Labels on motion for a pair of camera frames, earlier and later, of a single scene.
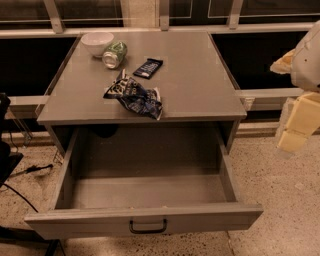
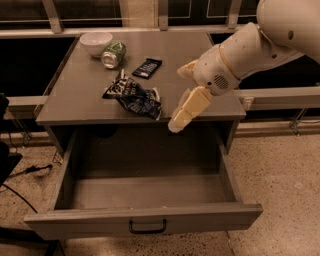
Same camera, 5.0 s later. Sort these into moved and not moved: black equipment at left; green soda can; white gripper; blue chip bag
Moved: white gripper
Not moved: blue chip bag; black equipment at left; green soda can
